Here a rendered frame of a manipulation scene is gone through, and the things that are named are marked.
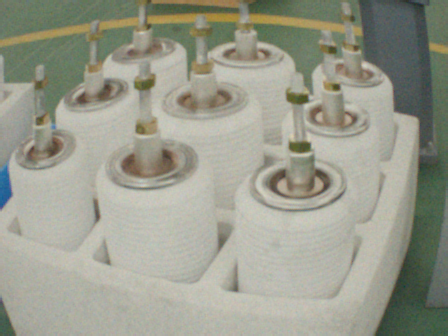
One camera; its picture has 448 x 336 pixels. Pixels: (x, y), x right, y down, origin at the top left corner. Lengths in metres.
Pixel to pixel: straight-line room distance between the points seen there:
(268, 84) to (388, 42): 0.35
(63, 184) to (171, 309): 0.14
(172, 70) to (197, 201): 0.26
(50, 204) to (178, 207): 0.13
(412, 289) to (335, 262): 0.31
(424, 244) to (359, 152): 0.34
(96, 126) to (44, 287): 0.18
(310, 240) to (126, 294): 0.16
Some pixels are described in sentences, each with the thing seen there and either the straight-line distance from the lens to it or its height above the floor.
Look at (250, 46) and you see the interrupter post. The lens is 0.91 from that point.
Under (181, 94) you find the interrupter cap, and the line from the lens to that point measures 0.83.
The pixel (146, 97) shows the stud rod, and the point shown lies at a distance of 0.70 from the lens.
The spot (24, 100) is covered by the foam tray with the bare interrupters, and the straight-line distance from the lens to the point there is 1.14.
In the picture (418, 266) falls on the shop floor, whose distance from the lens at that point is 1.02.
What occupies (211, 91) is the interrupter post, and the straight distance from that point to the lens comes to 0.81.
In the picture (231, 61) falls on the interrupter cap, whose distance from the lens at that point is 0.90.
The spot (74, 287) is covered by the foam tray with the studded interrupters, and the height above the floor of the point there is 0.16.
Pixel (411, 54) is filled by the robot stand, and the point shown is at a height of 0.18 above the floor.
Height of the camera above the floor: 0.59
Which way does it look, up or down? 29 degrees down
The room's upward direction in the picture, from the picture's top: 3 degrees counter-clockwise
